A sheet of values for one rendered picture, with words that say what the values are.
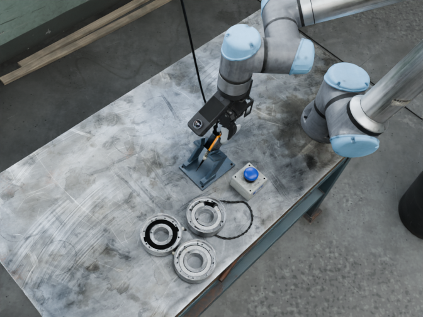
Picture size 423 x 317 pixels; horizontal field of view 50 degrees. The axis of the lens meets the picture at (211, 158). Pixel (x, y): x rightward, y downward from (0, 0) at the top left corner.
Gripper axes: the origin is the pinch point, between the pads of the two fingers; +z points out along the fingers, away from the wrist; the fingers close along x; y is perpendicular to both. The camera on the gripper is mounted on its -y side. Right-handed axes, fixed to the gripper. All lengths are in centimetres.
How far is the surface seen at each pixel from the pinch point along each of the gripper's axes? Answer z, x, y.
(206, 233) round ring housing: 8.5, -15.8, -17.5
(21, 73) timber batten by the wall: 90, 134, -2
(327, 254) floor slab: 92, -38, 45
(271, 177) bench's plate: 11.9, -14.7, 9.2
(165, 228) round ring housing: 9.1, -7.6, -24.3
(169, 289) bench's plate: 11.9, -19.6, -32.9
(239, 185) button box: 8.0, -11.5, -1.5
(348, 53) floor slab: 92, 33, 154
